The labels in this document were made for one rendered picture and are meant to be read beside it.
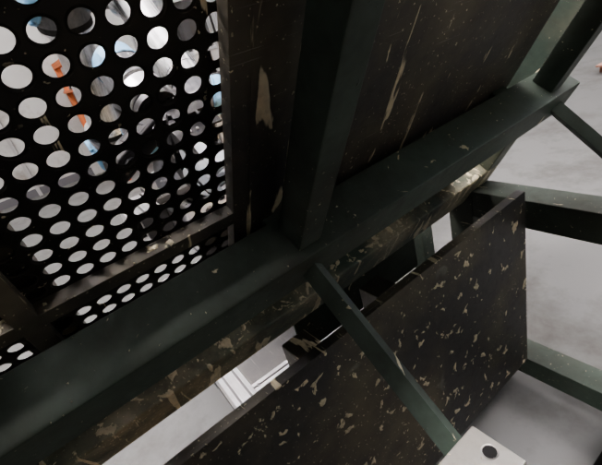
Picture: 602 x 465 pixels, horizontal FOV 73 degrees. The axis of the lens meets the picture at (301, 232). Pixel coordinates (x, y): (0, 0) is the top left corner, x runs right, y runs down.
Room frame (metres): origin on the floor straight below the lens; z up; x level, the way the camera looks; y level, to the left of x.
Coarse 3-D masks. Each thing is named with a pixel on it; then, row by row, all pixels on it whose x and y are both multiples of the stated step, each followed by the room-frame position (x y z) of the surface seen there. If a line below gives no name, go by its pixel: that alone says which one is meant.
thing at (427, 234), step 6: (420, 234) 1.31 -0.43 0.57; (426, 234) 1.31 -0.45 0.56; (414, 240) 1.34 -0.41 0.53; (420, 240) 1.31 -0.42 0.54; (426, 240) 1.31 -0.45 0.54; (432, 240) 1.33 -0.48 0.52; (420, 246) 1.31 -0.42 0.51; (426, 246) 1.31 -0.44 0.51; (432, 246) 1.33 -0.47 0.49; (420, 252) 1.32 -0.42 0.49; (426, 252) 1.31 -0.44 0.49; (432, 252) 1.32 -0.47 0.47; (420, 258) 1.32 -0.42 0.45; (426, 258) 1.30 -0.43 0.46; (420, 264) 1.33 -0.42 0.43
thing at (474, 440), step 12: (468, 432) 0.23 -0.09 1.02; (480, 432) 0.23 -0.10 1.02; (456, 444) 0.23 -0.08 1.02; (468, 444) 0.22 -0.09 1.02; (480, 444) 0.22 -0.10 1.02; (492, 444) 0.22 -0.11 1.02; (456, 456) 0.22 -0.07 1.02; (468, 456) 0.21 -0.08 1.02; (480, 456) 0.21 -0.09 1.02; (492, 456) 0.21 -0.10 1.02; (504, 456) 0.21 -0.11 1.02; (516, 456) 0.20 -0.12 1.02
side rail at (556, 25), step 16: (560, 0) 0.93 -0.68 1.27; (576, 0) 0.90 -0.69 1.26; (560, 16) 0.92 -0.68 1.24; (544, 32) 0.95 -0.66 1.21; (560, 32) 0.92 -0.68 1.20; (544, 48) 0.95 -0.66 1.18; (528, 64) 0.99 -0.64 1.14; (512, 80) 1.02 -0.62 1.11; (512, 144) 1.08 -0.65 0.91; (496, 160) 1.07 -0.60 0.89
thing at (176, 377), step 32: (448, 192) 1.02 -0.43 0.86; (416, 224) 0.94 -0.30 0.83; (352, 256) 0.84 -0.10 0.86; (384, 256) 0.93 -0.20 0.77; (256, 320) 0.70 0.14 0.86; (288, 320) 0.75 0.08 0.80; (224, 352) 0.64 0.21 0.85; (160, 384) 0.60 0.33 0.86; (192, 384) 0.61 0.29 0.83; (128, 416) 0.55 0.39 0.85; (160, 416) 0.60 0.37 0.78; (64, 448) 0.51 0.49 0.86; (96, 448) 0.51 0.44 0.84
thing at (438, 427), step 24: (576, 120) 0.83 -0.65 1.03; (600, 144) 0.79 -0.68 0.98; (336, 288) 0.48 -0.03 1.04; (336, 312) 0.46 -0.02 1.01; (360, 312) 0.47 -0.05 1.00; (360, 336) 0.43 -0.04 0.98; (384, 360) 0.40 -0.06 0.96; (408, 384) 0.38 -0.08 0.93; (408, 408) 0.36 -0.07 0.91; (432, 408) 0.35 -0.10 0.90; (432, 432) 0.34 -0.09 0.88; (456, 432) 0.34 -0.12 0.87
